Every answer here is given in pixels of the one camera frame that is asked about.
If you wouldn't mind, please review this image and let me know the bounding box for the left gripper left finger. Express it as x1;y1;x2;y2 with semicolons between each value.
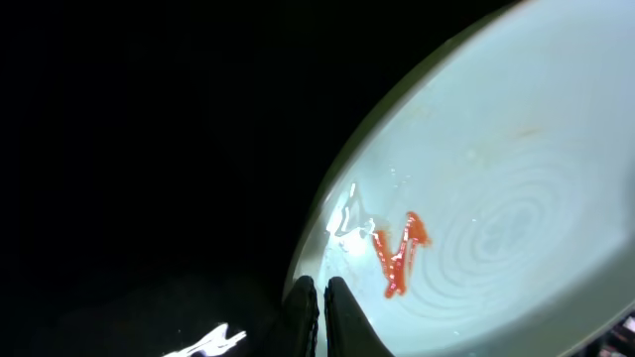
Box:
260;276;319;357

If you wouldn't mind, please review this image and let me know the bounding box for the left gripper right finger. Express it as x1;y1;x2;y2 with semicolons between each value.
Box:
324;277;394;357

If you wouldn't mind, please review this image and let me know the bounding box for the mint plate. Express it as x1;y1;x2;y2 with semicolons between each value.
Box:
287;0;634;356

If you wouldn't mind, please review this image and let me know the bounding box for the black round tray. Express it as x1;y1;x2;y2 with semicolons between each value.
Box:
1;1;501;356

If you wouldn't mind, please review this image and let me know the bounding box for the ketchup stain on lower plate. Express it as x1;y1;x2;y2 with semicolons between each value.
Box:
372;211;432;298

